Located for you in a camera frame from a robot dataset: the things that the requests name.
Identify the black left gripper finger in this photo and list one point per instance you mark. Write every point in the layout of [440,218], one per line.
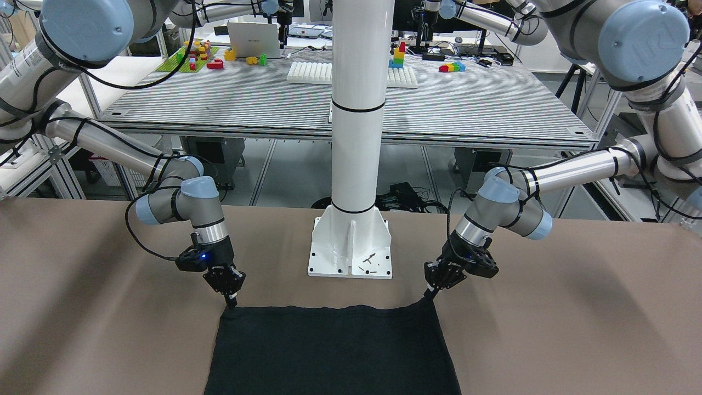
[430,293]

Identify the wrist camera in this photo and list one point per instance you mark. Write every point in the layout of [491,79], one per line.
[481,263]
[192,260]

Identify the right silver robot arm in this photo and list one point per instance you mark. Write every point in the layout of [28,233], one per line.
[73,39]

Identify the white laptop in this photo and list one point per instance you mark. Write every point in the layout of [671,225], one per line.
[254,39]

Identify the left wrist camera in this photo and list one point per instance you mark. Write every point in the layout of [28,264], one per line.
[481,263]

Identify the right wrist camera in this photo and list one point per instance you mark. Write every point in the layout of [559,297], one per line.
[192,260]

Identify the stacked colourful brick tower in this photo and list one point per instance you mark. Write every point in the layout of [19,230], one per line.
[398,59]

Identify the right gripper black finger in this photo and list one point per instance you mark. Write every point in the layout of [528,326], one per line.
[231,300]

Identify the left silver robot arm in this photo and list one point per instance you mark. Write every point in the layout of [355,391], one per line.
[636,48]

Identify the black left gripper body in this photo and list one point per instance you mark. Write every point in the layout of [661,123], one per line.
[451,255]

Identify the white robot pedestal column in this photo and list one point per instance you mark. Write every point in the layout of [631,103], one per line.
[351,239]

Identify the rainbow brick row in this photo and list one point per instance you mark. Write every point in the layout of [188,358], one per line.
[452,67]

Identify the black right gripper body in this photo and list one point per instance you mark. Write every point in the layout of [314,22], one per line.
[221,256]

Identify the black t-shirt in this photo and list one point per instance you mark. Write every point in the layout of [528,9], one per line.
[352,350]

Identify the striped aluminium frame table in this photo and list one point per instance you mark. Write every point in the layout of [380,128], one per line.
[499,107]

